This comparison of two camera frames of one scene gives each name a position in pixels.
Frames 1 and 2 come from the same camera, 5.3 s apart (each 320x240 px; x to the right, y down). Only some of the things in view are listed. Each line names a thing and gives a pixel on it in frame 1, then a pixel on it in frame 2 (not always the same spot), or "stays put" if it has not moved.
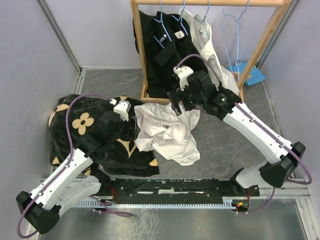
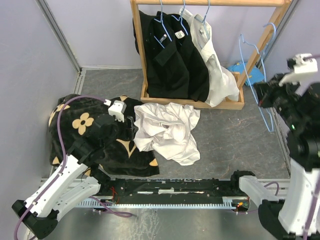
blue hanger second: [180, 17] stays put
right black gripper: [175, 96] -> [266, 91]
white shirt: [169, 134] stays put
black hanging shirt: [159, 52] stays put
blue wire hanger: [223, 16] -> [255, 68]
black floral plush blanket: [72, 117] stays put
